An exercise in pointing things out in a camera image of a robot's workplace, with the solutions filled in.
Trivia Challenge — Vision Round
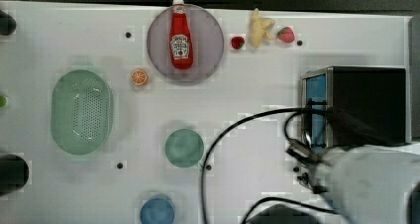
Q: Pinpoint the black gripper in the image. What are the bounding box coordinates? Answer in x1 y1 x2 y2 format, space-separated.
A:
286 139 331 194

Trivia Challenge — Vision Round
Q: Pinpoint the toaster oven with blue door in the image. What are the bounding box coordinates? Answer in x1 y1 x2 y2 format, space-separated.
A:
301 66 407 147

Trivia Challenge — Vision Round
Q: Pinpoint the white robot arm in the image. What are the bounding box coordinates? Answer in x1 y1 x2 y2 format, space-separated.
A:
287 139 420 224

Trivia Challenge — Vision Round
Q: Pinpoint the pink strawberry toy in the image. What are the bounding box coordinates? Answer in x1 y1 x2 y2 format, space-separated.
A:
276 27 295 44

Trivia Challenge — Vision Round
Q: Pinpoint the red strawberry toy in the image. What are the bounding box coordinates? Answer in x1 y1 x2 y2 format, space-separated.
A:
231 36 245 50

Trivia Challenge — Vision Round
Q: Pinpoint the yellow banana toy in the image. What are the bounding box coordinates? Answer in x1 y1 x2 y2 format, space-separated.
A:
249 8 275 48

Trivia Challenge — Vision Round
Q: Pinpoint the grey round plate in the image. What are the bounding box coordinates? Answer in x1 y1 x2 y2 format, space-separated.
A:
147 4 225 84

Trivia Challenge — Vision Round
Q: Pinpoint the red ketchup bottle toy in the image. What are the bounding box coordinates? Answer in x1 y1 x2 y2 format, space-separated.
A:
169 0 193 69

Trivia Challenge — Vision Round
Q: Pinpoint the blue cup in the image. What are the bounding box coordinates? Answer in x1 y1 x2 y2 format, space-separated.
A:
140 197 175 224

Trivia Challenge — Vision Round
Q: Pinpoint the orange slice toy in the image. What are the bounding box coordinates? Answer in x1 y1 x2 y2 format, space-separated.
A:
131 68 149 86

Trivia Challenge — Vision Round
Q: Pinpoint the green colander basket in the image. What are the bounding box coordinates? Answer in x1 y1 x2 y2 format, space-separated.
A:
51 69 113 156

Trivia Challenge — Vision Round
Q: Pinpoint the black cylinder container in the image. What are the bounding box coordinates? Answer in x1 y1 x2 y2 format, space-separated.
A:
0 155 30 196

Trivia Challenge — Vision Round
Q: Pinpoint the green lime toy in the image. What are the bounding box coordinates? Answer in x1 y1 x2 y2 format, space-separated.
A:
0 95 7 107

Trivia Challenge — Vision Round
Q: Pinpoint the black cylinder top left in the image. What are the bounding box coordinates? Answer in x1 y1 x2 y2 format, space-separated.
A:
0 11 17 36

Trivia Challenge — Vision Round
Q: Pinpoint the black cable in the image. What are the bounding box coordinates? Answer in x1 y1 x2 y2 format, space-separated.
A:
199 107 338 224

